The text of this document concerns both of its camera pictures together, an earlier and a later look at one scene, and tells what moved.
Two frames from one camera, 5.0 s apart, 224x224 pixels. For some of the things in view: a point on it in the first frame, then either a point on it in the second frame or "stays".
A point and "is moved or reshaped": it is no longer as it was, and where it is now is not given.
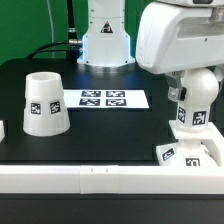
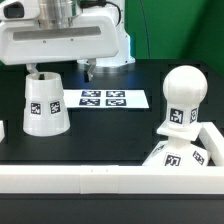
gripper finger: x=176 y=92 to x=32 y=68
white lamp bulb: x=202 y=86 is moved or reshaped
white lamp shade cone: x=45 y=109 stays
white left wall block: x=2 y=130 stays
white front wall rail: x=111 y=180 stays
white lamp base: x=184 y=153 is moved or reshaped
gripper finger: x=219 y=71 to x=88 y=73
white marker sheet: x=105 y=99 stays
